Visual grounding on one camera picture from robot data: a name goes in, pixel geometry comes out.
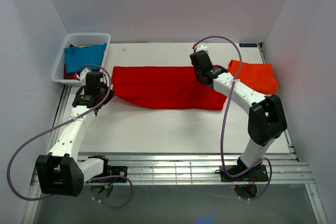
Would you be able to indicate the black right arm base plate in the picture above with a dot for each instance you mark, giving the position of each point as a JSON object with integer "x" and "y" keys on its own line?
{"x": 258, "y": 174}

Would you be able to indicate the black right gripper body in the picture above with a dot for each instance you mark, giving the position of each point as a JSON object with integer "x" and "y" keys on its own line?
{"x": 198, "y": 74}

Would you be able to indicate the blue folded t shirt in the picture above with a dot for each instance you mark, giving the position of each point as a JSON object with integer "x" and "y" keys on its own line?
{"x": 92, "y": 55}

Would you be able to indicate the aluminium frame rail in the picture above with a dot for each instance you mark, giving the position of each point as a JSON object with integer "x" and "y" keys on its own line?
{"x": 187, "y": 189}

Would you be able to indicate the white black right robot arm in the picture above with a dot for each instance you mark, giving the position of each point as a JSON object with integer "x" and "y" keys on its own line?
{"x": 266, "y": 118}

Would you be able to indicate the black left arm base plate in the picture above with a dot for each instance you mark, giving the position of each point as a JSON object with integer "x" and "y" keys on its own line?
{"x": 117, "y": 174}

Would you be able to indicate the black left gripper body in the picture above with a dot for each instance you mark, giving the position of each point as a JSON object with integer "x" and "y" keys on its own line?
{"x": 103, "y": 91}

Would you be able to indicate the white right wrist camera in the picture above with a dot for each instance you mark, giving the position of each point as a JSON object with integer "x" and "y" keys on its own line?
{"x": 201, "y": 47}

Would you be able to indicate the dark red folded t shirt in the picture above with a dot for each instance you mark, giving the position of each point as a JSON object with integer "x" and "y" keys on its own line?
{"x": 69, "y": 63}

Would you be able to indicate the white plastic basket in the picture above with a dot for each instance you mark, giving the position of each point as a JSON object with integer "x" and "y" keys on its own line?
{"x": 78, "y": 40}

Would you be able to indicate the orange folded t shirt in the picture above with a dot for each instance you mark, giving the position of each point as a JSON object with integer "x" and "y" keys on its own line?
{"x": 259, "y": 77}

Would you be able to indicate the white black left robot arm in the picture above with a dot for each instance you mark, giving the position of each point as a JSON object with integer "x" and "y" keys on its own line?
{"x": 59, "y": 171}

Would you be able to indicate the small dark label sticker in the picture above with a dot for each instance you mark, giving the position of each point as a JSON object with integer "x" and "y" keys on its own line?
{"x": 248, "y": 45}

